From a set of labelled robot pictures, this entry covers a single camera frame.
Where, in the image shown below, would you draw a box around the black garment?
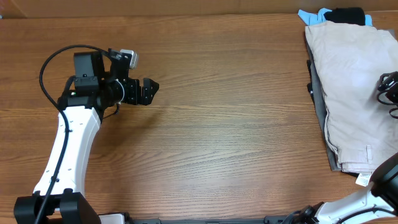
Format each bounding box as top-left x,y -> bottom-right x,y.
324,7 -> 366,26

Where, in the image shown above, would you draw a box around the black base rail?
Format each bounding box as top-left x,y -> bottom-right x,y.
99,213 -> 299,224

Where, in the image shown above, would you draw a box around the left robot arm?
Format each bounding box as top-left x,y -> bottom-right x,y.
14,45 -> 159,224

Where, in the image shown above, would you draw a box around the beige shorts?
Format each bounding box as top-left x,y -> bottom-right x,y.
304,21 -> 398,187

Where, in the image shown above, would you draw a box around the grey shorts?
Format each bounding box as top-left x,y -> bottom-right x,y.
305,29 -> 398,172

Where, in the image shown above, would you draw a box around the light blue garment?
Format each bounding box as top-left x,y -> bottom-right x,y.
298,8 -> 373,26

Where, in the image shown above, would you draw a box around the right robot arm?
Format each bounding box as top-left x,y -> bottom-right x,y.
291,72 -> 397,223

